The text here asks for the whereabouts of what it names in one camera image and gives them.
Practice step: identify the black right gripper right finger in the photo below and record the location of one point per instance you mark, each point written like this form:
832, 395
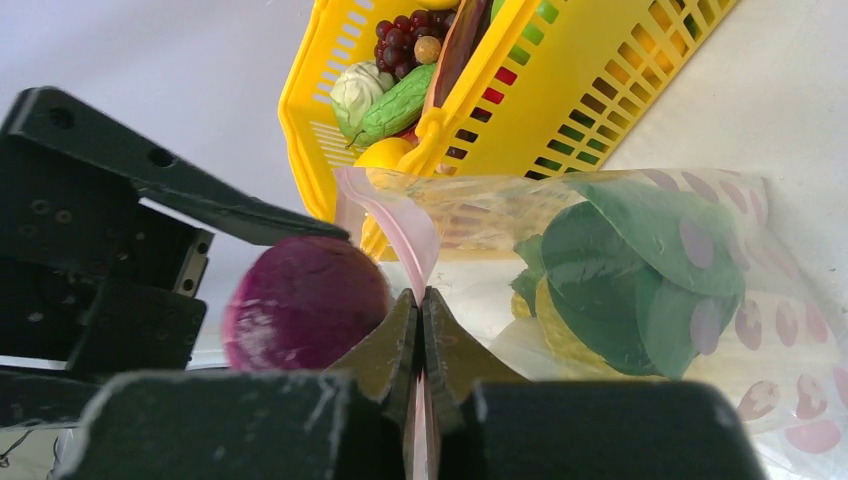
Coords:
481, 420

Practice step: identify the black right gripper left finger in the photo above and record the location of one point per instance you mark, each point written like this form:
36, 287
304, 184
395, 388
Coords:
346, 422

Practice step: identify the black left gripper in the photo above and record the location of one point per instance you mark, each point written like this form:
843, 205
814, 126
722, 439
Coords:
93, 283

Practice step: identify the yellow napa cabbage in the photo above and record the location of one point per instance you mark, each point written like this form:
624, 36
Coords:
572, 359

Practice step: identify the purple onion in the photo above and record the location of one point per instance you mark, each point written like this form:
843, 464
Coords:
303, 304

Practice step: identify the clear zip top bag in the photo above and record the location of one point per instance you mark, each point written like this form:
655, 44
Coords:
778, 361

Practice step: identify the green white bok choy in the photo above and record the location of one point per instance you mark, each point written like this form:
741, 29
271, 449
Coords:
644, 277

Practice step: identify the yellow lemon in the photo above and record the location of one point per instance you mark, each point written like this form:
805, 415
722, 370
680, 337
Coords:
385, 153

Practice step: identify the pale green cabbage head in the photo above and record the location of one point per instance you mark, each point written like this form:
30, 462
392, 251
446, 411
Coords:
357, 88

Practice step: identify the green cucumber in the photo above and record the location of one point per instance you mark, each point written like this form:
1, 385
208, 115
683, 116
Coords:
396, 110

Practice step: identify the dark purple grapes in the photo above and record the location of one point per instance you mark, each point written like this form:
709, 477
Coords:
394, 50

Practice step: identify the yellow plastic basket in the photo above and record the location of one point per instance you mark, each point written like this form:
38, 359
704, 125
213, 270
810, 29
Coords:
535, 100

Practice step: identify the green apple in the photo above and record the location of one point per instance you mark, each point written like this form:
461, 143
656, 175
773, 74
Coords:
547, 11

